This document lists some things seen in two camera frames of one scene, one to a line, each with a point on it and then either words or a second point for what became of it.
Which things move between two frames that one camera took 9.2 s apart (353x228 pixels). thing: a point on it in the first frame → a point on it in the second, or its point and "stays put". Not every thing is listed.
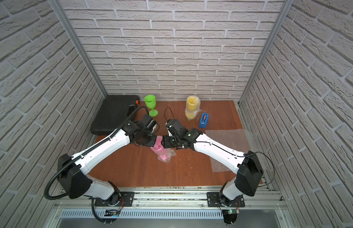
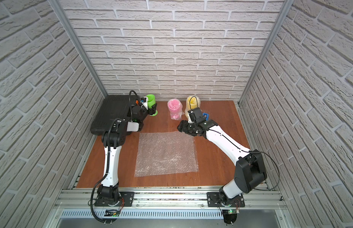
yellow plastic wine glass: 192,103 stays put
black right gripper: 166,141 → 183,125
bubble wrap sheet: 234,139 → 160,153
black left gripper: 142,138 → 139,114
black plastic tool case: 113,111 stays put
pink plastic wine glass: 158,147 → 175,107
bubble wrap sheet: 163,154 → 175,107
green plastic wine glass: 150,100 stays put
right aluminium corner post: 287,7 stays put
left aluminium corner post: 58,6 stays put
